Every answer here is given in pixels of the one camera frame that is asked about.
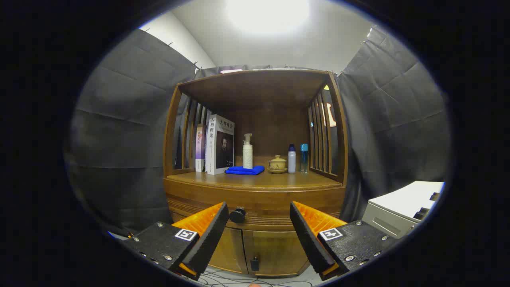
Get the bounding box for black backdrop cloth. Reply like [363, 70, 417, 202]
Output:
[66, 26, 453, 236]

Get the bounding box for white grey drawer unit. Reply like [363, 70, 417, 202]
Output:
[362, 181, 445, 239]

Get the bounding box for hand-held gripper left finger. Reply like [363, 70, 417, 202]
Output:
[120, 201, 230, 281]

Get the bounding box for wooden cabinet door black handle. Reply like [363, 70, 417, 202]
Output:
[242, 230, 310, 276]

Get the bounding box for white book with portrait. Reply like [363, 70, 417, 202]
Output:
[205, 114, 235, 175]

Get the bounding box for wooden countertop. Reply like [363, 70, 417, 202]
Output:
[167, 169, 343, 190]

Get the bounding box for folded blue cloth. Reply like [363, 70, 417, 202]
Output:
[225, 165, 265, 175]

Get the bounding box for yellow lidded teacup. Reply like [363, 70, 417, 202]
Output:
[268, 155, 287, 171]

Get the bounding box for thin purple book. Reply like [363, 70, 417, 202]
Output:
[195, 124, 207, 172]

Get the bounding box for plain wooden cabinet door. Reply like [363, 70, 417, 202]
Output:
[208, 227, 248, 275]

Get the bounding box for brown wooden cabinet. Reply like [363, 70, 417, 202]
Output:
[163, 69, 349, 277]

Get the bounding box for black floor cables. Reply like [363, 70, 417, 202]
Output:
[197, 267, 319, 287]

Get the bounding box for white pump bottle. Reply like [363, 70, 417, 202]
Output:
[243, 133, 254, 169]

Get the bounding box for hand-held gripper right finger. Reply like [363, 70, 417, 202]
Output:
[289, 201, 399, 281]

